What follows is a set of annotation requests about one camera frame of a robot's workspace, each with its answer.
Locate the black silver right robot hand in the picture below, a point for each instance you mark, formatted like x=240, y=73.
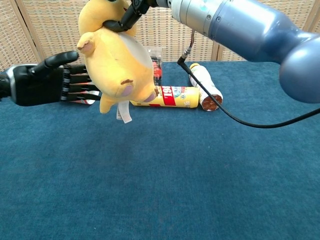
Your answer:
x=132, y=15

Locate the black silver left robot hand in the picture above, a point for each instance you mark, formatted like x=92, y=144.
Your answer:
x=37, y=85

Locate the yellow plush toy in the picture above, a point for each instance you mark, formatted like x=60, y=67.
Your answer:
x=115, y=65

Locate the blue silver right robot arm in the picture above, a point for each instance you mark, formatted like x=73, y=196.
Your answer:
x=250, y=27

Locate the clear box with red items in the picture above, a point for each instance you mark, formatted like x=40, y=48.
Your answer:
x=157, y=62

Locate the yellow squeeze bottle green cap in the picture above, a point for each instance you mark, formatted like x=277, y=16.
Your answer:
x=175, y=97

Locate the white drink bottle yellow cap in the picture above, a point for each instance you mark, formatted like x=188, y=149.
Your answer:
x=206, y=85

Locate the blue carpet table mat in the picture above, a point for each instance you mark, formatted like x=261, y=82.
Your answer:
x=160, y=175

